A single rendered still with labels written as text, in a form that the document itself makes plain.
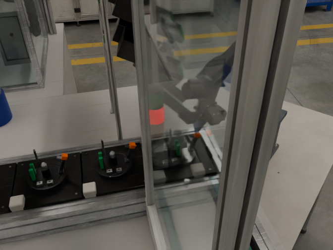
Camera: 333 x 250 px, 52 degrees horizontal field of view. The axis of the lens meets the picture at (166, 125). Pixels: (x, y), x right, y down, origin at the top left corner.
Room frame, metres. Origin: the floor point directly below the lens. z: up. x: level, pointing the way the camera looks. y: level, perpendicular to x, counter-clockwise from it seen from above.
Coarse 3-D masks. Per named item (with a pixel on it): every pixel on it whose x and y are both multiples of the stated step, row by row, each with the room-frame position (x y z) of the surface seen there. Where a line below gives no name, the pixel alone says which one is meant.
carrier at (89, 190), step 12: (84, 156) 1.00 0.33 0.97; (96, 156) 1.00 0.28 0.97; (108, 156) 0.98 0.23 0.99; (120, 156) 0.97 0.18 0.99; (132, 156) 1.00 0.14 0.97; (84, 168) 0.93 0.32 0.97; (96, 168) 0.91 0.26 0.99; (108, 168) 0.91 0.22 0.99; (120, 168) 0.90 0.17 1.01; (132, 168) 0.93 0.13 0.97; (84, 180) 0.87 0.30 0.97; (96, 180) 0.87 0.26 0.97; (108, 180) 0.87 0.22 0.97; (120, 180) 0.87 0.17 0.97; (132, 180) 0.87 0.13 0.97; (144, 180) 0.87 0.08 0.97; (84, 192) 0.80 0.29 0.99; (96, 192) 0.81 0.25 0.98; (108, 192) 0.81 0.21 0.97
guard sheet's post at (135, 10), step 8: (136, 0) 0.76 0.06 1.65; (136, 8) 0.76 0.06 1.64; (136, 16) 0.76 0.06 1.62; (136, 24) 0.76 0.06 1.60; (136, 32) 0.76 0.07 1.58; (136, 40) 0.76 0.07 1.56; (136, 48) 0.76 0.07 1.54; (136, 56) 0.76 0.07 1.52; (136, 64) 0.77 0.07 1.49; (136, 72) 0.78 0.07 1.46; (144, 104) 0.77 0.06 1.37; (144, 112) 0.76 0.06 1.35; (144, 120) 0.76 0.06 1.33; (144, 128) 0.76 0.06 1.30; (144, 136) 0.76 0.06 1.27; (144, 144) 0.76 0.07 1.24; (144, 152) 0.76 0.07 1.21; (144, 160) 0.76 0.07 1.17; (144, 168) 0.77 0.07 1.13; (144, 176) 0.78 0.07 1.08
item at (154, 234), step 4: (148, 208) 0.75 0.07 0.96; (148, 212) 0.74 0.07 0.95; (152, 212) 0.73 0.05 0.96; (148, 216) 0.75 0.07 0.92; (152, 216) 0.71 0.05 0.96; (148, 220) 0.76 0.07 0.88; (152, 220) 0.70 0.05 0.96; (152, 224) 0.68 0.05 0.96; (152, 228) 0.67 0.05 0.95; (156, 228) 0.67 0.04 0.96; (152, 232) 0.68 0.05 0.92; (156, 232) 0.65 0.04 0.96; (152, 236) 0.68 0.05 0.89; (156, 236) 0.64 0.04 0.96; (156, 240) 0.62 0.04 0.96; (156, 244) 0.61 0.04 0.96; (160, 244) 0.61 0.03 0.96; (156, 248) 0.61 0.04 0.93; (160, 248) 0.60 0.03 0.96
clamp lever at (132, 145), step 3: (129, 144) 0.96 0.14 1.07; (132, 144) 0.95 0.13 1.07; (126, 147) 0.94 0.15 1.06; (129, 147) 0.95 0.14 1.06; (132, 147) 0.95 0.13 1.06; (129, 150) 0.95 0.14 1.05; (132, 150) 0.95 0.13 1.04; (129, 153) 0.95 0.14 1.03; (126, 156) 0.95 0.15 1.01; (129, 156) 0.95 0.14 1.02; (126, 159) 0.94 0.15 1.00
